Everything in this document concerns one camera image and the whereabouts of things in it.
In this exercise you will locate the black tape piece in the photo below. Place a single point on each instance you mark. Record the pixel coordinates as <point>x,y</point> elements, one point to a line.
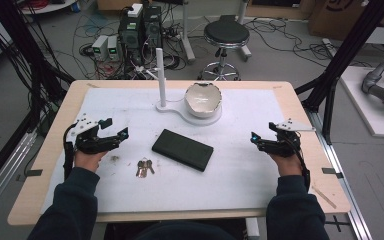
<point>34,172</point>
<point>330,171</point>

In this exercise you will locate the person's left hand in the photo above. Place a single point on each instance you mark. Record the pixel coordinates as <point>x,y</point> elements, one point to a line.
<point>88,160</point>

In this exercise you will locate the person's right hand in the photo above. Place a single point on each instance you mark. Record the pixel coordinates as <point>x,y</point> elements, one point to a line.
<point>288,165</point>

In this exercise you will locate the white desk leg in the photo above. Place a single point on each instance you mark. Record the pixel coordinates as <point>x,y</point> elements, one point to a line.
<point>252,230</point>

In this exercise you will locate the person's dark clothed body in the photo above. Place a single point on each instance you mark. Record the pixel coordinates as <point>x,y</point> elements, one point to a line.
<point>180,232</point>

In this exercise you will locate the white stand with pole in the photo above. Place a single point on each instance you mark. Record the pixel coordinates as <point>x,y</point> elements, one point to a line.
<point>161,80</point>

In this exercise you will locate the white table leg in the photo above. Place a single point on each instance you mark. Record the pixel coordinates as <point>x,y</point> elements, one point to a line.
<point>187,33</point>
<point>244,26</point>

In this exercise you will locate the black metal frame post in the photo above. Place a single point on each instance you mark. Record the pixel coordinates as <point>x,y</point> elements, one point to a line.
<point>338,63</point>

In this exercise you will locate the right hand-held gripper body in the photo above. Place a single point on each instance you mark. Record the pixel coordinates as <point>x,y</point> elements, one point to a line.
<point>285,145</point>

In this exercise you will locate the black computer tower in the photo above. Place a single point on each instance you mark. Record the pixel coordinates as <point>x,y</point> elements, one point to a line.
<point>130,40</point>
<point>152,28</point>

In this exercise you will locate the thin wooden stick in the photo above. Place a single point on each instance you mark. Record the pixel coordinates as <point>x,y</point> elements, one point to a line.
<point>324,197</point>

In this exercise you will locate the brown cardboard box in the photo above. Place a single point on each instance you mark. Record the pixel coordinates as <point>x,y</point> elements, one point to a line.
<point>333,20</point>

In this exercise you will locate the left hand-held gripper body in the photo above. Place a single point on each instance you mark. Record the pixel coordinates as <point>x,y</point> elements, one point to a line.
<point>93,143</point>

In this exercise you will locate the white box on tower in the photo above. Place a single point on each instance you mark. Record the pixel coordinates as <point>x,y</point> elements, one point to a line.
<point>135,10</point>

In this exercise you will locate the aluminium rail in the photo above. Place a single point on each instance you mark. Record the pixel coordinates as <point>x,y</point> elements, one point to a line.
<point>3,178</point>
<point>341,180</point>

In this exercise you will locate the black round stool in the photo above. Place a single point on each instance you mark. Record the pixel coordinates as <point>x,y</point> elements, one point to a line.
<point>226,32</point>

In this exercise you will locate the black rectangular case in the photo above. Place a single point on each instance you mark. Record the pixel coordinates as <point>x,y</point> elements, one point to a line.
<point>182,150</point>

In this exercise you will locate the grey power supply unit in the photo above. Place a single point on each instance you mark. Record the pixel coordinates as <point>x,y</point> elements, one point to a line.
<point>100,47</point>
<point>113,48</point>

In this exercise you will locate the white round table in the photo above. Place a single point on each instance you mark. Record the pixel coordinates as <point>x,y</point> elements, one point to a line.
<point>46,6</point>

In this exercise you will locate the white foam mat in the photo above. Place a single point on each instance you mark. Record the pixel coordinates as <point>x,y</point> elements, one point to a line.
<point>233,166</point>

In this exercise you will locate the white ceramic bowl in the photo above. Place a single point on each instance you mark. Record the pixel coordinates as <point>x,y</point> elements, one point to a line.
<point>202,98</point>

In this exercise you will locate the silver key bunch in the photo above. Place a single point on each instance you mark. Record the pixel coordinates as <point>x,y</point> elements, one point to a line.
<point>143,167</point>

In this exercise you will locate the white power strip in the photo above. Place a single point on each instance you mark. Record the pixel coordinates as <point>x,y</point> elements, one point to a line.
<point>330,46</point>

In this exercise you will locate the white platform board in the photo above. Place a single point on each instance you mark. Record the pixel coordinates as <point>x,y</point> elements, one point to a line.
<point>360,106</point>

